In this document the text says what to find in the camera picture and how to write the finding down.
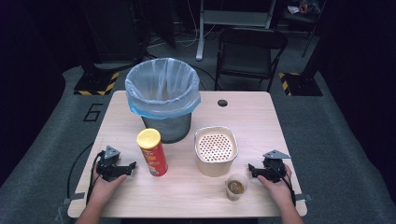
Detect white floor cable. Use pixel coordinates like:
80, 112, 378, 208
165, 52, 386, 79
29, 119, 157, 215
173, 0, 217, 49

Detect person's right hand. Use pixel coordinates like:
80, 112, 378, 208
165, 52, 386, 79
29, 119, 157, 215
256, 163, 295, 210

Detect white metal desk frame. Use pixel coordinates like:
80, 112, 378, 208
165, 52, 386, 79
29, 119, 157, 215
194, 0, 278, 62

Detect black floor cable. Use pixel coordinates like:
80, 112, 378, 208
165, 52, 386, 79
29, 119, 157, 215
66, 141, 95, 200

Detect beige container with perforated lid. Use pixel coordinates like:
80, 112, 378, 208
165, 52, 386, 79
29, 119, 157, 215
193, 125, 240, 178

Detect black stand base hazard stripes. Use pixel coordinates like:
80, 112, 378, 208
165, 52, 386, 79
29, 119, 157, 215
277, 71, 324, 97
73, 71, 120, 97

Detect person's left hand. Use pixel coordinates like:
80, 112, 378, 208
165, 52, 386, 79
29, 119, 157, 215
89, 173, 128, 209

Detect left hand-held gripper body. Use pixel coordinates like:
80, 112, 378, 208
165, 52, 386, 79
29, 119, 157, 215
95, 145, 126, 183

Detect red chips can yellow lid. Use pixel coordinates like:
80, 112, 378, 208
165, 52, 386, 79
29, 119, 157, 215
136, 127, 169, 177

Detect black mesh trash bin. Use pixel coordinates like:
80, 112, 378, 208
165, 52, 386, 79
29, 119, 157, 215
140, 110, 192, 145

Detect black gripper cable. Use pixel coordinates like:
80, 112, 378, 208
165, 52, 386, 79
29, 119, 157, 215
274, 161, 297, 207
85, 150, 106, 206

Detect black folding chair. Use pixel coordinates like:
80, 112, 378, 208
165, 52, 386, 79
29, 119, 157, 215
214, 26, 290, 93

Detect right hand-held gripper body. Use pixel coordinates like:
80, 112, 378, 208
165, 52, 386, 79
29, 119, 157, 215
261, 149, 292, 184

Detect clear plastic cup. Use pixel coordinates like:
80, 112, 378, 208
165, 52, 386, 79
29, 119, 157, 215
224, 174, 249, 203

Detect grey metal table bracket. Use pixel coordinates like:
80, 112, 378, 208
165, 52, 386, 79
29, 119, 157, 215
63, 191, 86, 206
294, 192, 313, 203

